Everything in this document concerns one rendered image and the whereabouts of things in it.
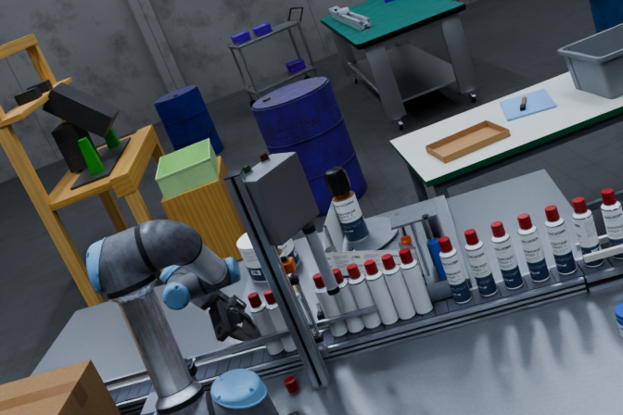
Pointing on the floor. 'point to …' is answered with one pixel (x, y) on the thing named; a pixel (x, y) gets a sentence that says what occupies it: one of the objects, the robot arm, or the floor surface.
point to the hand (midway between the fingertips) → (259, 340)
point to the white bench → (596, 113)
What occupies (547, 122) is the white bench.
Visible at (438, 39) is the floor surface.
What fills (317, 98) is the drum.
